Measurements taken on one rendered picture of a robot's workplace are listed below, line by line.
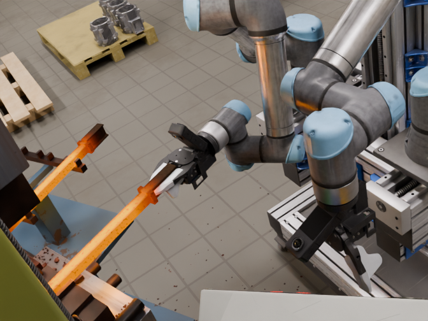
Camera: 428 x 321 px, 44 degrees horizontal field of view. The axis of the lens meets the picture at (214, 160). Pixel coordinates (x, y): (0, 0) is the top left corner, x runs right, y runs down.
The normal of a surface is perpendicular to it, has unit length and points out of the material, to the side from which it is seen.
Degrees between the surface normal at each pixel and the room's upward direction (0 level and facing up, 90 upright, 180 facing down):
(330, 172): 90
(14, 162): 90
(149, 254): 0
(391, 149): 0
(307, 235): 28
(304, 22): 7
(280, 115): 77
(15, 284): 90
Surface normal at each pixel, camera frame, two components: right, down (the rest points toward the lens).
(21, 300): 0.76, 0.25
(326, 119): -0.25, -0.75
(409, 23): 0.51, 0.44
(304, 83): -0.59, -0.36
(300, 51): -0.29, 0.66
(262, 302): -0.33, -0.32
